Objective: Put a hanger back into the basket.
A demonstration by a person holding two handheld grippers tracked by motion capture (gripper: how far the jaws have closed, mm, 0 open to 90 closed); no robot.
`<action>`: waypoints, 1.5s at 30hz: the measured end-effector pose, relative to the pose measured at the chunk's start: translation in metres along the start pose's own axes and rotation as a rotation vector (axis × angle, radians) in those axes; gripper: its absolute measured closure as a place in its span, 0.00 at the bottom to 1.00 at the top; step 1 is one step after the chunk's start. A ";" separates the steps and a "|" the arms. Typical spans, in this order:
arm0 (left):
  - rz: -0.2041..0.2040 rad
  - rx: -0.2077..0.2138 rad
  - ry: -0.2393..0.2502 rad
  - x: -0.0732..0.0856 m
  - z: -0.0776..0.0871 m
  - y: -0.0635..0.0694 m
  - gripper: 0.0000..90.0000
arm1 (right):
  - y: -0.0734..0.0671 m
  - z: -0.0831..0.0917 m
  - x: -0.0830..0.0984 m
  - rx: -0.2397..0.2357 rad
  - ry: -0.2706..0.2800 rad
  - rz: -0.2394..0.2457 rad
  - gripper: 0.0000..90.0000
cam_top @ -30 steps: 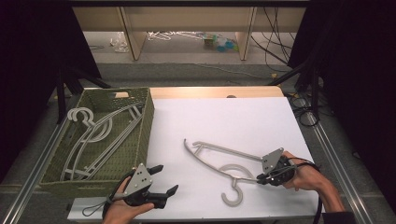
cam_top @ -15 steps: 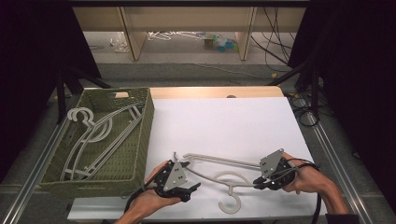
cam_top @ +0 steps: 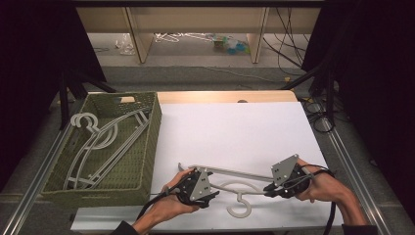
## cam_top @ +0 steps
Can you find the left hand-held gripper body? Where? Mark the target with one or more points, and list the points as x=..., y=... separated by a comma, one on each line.
x=199, y=184

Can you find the person's right hand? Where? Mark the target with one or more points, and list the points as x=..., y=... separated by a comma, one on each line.
x=321, y=186

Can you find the person's left hand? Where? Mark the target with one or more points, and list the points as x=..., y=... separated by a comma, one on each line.
x=169, y=204

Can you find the dark curtain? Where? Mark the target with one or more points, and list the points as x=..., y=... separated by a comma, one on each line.
x=375, y=81
x=32, y=65

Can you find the aluminium rail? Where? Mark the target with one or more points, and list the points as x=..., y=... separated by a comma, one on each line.
x=39, y=179
x=355, y=176

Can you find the clear plastic bag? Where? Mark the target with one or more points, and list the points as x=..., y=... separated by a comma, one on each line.
x=125, y=45

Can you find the black metal stand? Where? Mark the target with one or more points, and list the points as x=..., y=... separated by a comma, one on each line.
x=328, y=94
x=65, y=98

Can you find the green woven basket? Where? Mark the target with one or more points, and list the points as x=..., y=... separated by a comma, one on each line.
x=130, y=169

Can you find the colourful plastic items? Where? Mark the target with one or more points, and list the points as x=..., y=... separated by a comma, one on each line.
x=233, y=44

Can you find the white hangers on floor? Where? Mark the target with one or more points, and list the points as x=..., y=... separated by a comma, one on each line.
x=173, y=37

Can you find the light wooden desk frame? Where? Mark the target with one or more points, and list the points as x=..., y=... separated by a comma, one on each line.
x=195, y=19

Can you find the grey plastic clothes hanger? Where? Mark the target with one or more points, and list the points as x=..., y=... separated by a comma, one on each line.
x=94, y=129
x=79, y=116
x=235, y=174

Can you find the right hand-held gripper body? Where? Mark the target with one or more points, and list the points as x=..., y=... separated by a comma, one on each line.
x=287, y=171

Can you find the white paper sheet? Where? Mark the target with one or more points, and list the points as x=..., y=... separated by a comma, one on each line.
x=235, y=130

